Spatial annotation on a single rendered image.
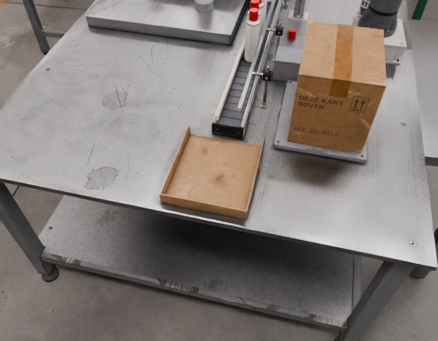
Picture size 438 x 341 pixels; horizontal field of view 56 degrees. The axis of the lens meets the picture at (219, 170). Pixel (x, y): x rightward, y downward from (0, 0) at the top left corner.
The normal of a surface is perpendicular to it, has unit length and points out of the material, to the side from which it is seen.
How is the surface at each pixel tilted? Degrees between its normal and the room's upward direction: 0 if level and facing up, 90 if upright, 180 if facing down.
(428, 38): 0
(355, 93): 90
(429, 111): 0
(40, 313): 0
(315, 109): 90
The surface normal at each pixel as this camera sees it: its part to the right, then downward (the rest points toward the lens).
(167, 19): 0.00, -0.65
